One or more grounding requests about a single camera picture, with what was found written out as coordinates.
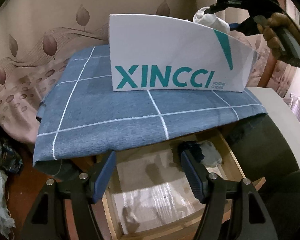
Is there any white underwear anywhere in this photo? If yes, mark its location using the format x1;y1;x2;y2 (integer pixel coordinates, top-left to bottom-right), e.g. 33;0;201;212
193;7;231;34

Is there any grey-green ribbed sock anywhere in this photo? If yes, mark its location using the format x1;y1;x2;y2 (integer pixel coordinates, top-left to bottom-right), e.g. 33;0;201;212
200;141;222;167

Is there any dark navy underwear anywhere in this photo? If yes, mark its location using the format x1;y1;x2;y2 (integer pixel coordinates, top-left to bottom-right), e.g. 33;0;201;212
184;141;204;163

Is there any wooden drawer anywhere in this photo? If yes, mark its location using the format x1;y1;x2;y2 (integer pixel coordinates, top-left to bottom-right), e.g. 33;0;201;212
101;132;266;240

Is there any person's right hand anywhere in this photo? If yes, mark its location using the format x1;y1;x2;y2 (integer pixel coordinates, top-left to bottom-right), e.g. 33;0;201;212
257;12;292;62

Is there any grey bed mattress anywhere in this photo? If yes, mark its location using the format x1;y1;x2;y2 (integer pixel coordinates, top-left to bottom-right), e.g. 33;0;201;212
227;87;300;181

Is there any blue checked cloth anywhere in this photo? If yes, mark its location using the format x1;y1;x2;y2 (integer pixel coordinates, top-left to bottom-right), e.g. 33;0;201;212
33;45;266;178

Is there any white XINCCI shoe box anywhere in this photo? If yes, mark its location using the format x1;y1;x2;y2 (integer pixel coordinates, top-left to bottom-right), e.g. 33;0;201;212
109;14;258;92

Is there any grey plaid garment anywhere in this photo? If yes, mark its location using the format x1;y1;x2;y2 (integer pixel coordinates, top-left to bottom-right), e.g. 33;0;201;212
0;126;23;174

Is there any beige leaf-print curtain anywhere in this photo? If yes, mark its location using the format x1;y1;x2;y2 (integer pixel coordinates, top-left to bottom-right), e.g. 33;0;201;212
0;0;300;145

